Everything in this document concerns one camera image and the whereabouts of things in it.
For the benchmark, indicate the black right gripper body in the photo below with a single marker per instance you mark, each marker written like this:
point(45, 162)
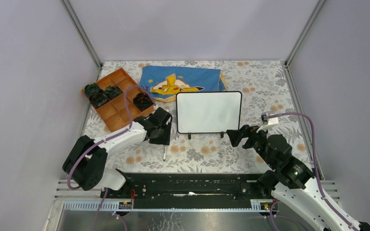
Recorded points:
point(256, 140)

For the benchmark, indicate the white whiteboard black frame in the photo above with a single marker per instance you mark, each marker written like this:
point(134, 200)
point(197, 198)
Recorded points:
point(208, 112)

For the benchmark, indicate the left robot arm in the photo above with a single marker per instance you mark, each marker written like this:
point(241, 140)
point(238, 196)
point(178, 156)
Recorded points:
point(85, 165)

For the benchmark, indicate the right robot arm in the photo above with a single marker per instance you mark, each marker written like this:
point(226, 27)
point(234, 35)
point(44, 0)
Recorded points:
point(293, 183)

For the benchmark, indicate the dark rolled fabric orange pattern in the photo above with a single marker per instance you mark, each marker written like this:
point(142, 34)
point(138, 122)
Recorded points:
point(142, 101)

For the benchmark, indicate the blue Pikachu cloth bag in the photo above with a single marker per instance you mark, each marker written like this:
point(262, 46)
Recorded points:
point(165, 82)

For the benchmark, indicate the wooden compartment tray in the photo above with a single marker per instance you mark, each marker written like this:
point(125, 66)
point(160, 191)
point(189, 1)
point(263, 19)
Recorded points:
point(116, 112)

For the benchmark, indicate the dark green rolled fabric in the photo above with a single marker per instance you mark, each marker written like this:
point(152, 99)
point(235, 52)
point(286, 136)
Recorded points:
point(112, 92)

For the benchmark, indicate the dark rolled fabric front left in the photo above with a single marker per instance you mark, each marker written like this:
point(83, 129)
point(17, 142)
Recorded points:
point(98, 99)

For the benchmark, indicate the dark rolled fabric back left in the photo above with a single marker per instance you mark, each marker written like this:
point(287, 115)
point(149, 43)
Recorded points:
point(90, 89)

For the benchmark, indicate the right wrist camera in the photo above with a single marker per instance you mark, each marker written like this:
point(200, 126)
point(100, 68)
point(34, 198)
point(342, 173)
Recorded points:
point(269, 120)

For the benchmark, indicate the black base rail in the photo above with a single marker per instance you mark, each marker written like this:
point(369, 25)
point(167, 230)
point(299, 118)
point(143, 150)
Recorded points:
point(190, 191)

